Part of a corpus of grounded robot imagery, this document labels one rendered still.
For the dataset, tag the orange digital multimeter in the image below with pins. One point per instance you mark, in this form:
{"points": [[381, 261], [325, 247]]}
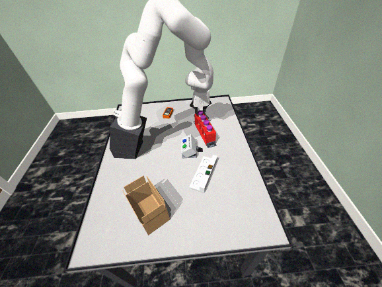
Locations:
{"points": [[167, 113]]}

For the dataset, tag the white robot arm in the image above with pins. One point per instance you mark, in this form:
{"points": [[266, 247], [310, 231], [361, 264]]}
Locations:
{"points": [[139, 51]]}

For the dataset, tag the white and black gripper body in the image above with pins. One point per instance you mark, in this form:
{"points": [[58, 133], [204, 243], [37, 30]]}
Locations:
{"points": [[201, 99]]}

